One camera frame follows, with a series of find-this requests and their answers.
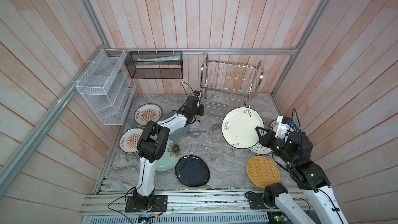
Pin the dark blue oval plate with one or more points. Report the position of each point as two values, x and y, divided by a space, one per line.
192 171

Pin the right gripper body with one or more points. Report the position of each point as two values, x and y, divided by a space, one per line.
276 145

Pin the mint plate with flower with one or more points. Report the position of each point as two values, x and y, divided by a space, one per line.
170 157

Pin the aluminium frame rail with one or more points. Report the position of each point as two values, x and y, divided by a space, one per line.
221 51

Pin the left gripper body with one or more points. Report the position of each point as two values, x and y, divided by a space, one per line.
198 110

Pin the cream plate with red berries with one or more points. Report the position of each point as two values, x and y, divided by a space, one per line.
239 127

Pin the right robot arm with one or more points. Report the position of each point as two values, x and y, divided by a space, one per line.
312 180

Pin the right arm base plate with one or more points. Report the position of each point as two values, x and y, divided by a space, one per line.
260 200

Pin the chrome dish rack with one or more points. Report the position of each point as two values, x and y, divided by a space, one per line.
226 83

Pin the orange sunburst plate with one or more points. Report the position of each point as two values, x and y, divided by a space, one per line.
129 140
146 113

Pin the white plate black outline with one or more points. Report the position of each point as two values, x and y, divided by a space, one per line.
260 150

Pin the yellow woven plate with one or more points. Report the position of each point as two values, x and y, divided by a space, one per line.
262 171

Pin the white plate dark lettered rim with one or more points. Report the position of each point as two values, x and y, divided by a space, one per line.
274 126

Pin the white wire shelf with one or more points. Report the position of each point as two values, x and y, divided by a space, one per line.
107 88

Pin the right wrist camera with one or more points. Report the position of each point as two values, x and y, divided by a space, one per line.
285 125

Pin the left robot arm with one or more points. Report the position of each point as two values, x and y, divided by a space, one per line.
152 145

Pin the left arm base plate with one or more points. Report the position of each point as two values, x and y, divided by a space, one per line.
138 203

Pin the black mesh basket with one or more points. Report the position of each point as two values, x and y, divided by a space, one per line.
154 64

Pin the grey-green plate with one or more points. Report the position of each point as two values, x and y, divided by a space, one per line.
179 133

